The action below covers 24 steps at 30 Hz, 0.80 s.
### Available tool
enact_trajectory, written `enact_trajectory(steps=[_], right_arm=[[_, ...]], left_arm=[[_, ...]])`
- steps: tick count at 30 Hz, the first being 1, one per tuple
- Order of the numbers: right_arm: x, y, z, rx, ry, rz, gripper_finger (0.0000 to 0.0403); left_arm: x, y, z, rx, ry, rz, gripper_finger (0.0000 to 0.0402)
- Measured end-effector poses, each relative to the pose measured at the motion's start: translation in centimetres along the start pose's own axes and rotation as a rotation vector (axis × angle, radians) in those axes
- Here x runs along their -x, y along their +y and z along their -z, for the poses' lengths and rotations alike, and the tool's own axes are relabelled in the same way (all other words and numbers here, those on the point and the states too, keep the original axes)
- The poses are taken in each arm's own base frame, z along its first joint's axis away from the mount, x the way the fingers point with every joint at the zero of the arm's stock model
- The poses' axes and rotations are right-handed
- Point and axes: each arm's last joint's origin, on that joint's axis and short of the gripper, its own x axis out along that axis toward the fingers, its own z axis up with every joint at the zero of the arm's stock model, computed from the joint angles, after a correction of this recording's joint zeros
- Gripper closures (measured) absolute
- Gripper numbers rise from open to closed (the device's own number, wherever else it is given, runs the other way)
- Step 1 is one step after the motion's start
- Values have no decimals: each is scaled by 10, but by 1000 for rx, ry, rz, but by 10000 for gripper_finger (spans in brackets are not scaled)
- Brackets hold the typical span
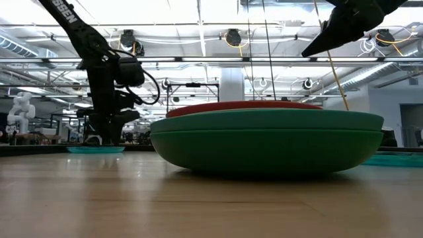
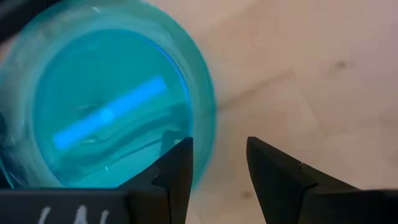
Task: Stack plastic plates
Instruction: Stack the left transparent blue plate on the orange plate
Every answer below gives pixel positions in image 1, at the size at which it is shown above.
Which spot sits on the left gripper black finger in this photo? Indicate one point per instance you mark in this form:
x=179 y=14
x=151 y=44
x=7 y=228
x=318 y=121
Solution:
x=110 y=135

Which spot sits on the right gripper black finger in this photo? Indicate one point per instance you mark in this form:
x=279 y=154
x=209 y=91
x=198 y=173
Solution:
x=333 y=33

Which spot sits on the small teal plastic plate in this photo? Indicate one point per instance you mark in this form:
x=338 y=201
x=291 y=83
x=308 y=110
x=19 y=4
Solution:
x=96 y=149
x=396 y=160

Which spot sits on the large teal plastic plate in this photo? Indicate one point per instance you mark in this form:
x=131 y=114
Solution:
x=264 y=120

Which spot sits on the red plastic plate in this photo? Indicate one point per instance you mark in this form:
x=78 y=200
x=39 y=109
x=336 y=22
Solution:
x=244 y=105

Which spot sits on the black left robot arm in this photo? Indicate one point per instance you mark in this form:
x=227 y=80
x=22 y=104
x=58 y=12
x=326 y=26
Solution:
x=79 y=33

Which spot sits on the long ceiling light strip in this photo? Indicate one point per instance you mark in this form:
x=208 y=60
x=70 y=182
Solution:
x=281 y=59

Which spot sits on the wooden background table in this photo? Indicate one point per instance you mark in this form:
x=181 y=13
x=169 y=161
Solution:
x=33 y=136

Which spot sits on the black table border strip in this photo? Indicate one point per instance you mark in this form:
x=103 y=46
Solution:
x=33 y=150

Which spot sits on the white building column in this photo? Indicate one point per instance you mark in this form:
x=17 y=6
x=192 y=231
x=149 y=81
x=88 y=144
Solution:
x=232 y=84

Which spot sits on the black office chair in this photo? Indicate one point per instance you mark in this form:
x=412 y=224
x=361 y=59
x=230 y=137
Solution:
x=390 y=139

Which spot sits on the grey door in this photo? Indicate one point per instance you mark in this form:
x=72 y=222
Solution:
x=411 y=125

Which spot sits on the large dark green plastic plate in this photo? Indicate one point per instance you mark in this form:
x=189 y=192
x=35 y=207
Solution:
x=264 y=153

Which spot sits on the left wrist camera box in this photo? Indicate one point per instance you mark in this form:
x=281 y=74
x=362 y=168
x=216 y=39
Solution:
x=129 y=72

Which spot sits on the silver ventilation duct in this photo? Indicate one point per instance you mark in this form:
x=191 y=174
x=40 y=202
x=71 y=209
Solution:
x=363 y=77
x=20 y=48

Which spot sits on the black metal frame rig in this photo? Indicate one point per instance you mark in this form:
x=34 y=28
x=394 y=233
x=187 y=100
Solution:
x=193 y=84

